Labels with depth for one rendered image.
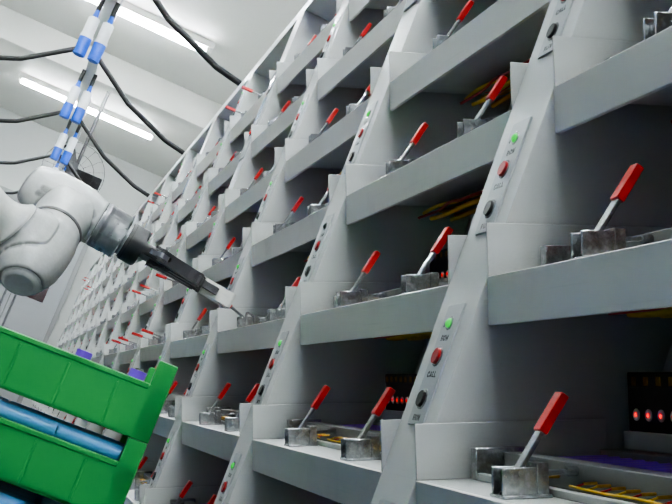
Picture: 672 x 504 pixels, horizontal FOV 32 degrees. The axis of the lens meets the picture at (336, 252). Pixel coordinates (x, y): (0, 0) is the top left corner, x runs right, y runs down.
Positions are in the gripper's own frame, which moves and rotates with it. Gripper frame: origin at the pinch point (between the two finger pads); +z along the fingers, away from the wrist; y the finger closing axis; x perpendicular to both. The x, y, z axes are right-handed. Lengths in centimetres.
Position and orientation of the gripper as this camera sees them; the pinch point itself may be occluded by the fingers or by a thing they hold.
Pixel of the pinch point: (216, 293)
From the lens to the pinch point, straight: 224.3
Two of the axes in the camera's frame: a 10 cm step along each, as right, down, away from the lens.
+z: 8.4, 5.1, 1.9
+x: 4.7, -8.5, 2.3
